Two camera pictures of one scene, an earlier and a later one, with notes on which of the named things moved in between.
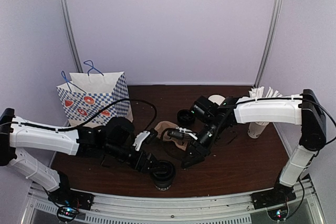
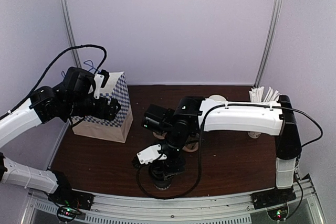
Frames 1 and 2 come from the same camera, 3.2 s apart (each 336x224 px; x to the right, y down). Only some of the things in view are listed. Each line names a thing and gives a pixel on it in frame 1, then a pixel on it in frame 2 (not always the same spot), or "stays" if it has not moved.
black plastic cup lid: x=164 y=172 stays
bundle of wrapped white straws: x=258 y=92 stays
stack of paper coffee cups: x=217 y=99 stays
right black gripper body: x=204 y=150 to x=171 y=166
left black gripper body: x=134 y=163 to x=100 y=112
